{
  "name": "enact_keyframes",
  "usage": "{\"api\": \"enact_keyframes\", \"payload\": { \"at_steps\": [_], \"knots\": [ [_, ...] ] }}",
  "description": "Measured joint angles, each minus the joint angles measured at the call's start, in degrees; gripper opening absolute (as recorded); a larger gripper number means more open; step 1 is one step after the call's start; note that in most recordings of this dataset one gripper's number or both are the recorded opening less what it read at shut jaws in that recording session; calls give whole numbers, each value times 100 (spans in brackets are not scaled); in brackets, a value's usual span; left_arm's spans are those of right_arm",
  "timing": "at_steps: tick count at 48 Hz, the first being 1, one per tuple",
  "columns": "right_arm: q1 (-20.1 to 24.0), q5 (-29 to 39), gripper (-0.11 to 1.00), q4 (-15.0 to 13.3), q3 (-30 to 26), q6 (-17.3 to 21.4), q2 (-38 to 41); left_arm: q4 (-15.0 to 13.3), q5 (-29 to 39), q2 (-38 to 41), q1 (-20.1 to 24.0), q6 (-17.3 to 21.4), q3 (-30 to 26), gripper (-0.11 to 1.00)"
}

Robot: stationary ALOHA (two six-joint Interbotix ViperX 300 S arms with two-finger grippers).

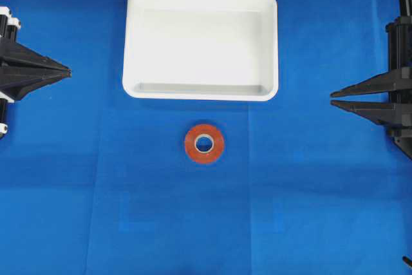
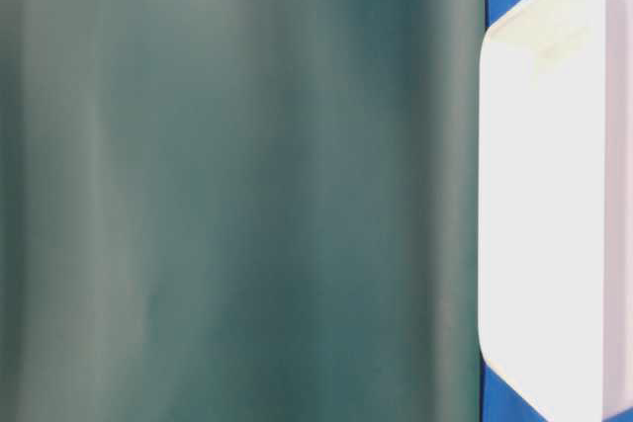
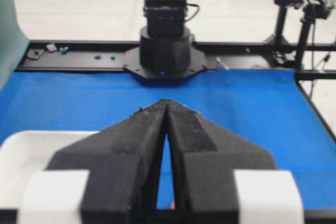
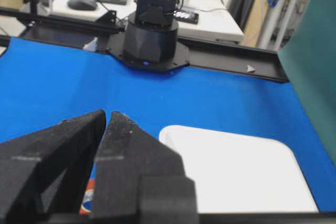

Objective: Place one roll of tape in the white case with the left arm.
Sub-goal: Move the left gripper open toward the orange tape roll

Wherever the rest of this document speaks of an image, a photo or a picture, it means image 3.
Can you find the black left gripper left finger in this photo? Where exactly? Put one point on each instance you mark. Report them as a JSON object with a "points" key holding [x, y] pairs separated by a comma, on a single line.
{"points": [[122, 164]]}

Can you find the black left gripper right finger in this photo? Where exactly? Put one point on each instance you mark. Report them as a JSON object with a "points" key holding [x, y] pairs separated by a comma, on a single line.
{"points": [[220, 177]]}

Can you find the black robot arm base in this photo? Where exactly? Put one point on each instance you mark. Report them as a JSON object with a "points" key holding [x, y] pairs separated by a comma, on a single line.
{"points": [[166, 50]]}

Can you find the white plastic case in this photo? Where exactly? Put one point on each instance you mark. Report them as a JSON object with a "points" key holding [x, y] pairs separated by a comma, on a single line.
{"points": [[25, 182]]}

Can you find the blue table mat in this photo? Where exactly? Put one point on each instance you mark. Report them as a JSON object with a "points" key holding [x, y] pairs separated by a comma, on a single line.
{"points": [[265, 107]]}

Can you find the teal green curtain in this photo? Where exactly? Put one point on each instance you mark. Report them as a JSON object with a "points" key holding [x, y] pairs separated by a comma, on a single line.
{"points": [[14, 42]]}

